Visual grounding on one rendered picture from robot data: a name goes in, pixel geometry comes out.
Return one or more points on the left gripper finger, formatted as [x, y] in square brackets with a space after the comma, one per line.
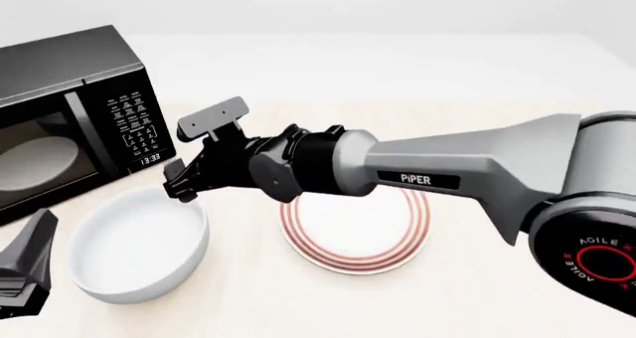
[35, 245]

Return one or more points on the white plate with red rings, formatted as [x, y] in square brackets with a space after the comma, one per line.
[353, 237]

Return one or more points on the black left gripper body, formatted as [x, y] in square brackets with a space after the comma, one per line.
[22, 297]

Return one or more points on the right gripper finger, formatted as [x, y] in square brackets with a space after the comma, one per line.
[186, 192]
[181, 169]

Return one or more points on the round glass turntable plate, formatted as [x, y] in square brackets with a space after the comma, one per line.
[35, 163]

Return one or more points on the white bowl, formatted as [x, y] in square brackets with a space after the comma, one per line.
[134, 248]

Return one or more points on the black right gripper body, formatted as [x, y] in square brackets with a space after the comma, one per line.
[226, 163]

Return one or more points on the black microwave oven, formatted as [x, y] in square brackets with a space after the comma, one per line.
[49, 69]

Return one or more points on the grey and black right robot arm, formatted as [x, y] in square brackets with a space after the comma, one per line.
[447, 155]

